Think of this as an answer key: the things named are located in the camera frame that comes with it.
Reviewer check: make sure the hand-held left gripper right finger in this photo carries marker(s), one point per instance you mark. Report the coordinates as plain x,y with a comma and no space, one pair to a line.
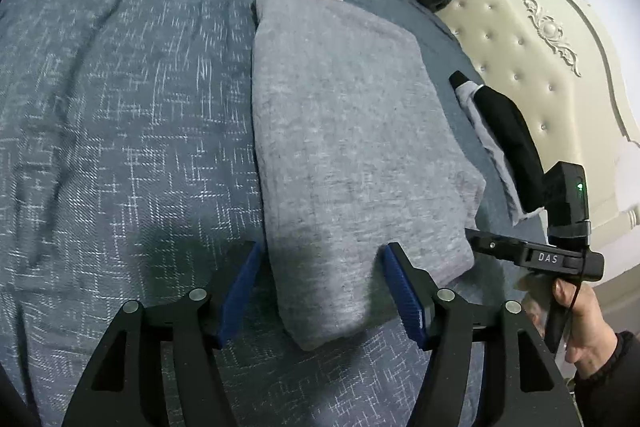
405,297

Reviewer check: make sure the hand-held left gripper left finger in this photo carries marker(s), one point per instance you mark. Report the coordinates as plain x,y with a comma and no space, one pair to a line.
240,292

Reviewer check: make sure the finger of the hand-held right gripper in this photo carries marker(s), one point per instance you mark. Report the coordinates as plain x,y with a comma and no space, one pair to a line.
495,246

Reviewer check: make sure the grey knit sweater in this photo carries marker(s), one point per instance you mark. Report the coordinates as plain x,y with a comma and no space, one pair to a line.
350,132

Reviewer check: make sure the person's right forearm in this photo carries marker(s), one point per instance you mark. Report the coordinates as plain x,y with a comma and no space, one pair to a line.
615,382

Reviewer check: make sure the person's right hand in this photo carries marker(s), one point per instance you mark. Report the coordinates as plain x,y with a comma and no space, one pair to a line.
592,322

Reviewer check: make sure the folded black garment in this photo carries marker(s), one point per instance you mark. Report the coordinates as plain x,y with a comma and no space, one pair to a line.
510,132

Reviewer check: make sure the cream tufted headboard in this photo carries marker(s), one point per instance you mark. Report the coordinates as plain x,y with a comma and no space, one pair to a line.
500,37

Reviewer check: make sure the bed with blue-grey sheet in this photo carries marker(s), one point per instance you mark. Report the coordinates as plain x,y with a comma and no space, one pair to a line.
125,107

